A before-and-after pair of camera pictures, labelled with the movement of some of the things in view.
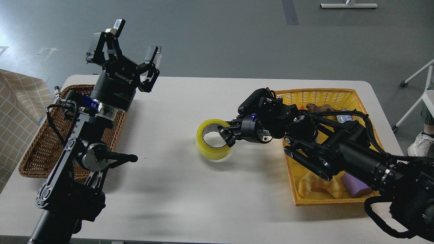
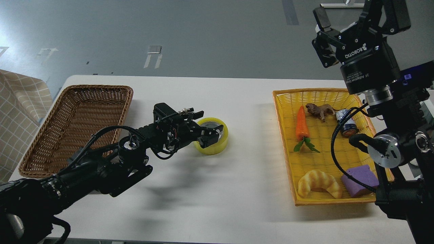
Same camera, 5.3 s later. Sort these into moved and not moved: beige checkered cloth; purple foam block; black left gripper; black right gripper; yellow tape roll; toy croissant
Moved: yellow tape roll; black left gripper; black right gripper
Not moved: beige checkered cloth; purple foam block; toy croissant
